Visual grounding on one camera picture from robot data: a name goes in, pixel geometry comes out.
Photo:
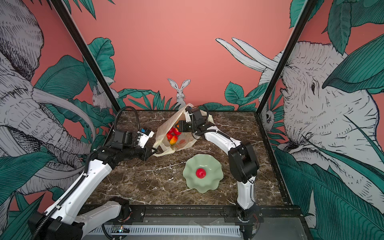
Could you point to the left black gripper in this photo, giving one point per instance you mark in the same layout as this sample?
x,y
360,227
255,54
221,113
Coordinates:
x,y
147,152

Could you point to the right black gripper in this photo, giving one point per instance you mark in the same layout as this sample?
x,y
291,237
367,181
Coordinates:
x,y
182,126

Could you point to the translucent cream plastic bag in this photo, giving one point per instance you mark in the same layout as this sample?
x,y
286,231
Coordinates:
x,y
185,140

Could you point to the red apple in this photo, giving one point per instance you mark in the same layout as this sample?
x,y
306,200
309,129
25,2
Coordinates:
x,y
201,173

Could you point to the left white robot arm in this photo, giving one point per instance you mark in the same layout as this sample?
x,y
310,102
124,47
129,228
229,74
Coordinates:
x,y
62,220

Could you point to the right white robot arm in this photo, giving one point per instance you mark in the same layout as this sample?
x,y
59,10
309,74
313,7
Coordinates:
x,y
243,163

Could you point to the red strawberry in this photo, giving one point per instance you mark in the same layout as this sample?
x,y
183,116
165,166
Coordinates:
x,y
173,132

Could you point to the yellow red mango fruit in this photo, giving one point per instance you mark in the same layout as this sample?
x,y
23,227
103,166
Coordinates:
x,y
173,140

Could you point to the light green wavy plate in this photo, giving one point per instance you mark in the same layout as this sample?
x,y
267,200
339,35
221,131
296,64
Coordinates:
x,y
214,173

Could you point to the small green circuit board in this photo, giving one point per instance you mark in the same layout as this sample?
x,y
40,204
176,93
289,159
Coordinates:
x,y
120,230

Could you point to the white perforated vent strip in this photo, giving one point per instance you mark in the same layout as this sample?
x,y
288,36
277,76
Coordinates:
x,y
164,230

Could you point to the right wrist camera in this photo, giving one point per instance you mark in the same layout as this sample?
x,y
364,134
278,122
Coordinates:
x,y
196,115

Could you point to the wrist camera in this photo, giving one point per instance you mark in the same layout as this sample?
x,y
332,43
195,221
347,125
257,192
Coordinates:
x,y
125,139
196,115

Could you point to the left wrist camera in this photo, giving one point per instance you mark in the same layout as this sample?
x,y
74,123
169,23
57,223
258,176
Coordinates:
x,y
125,139

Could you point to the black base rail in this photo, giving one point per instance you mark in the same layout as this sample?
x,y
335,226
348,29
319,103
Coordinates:
x,y
230,213

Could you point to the left black frame post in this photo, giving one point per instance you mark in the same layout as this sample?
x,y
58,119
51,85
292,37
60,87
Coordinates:
x,y
64,15

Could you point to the black frame post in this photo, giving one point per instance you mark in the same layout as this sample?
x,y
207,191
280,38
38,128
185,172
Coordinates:
x,y
64,15
302,21

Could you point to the right black frame post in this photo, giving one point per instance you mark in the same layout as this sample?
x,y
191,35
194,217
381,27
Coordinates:
x,y
302,21

